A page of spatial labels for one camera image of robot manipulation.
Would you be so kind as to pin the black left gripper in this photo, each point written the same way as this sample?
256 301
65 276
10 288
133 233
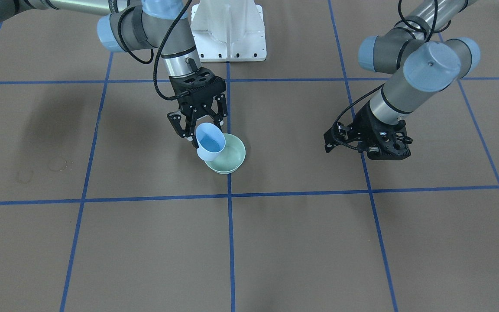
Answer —
367 122

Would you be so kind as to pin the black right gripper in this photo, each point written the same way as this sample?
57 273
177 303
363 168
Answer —
196 111

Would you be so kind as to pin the light blue paper cup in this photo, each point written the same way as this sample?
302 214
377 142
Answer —
211 141

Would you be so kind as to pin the mint green ceramic bowl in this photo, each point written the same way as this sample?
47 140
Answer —
231 157

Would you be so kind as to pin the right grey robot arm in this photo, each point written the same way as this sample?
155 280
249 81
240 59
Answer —
155 32

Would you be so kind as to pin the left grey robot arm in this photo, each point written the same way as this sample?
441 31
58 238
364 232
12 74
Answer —
419 67

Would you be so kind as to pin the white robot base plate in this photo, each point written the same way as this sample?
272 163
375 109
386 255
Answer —
229 31

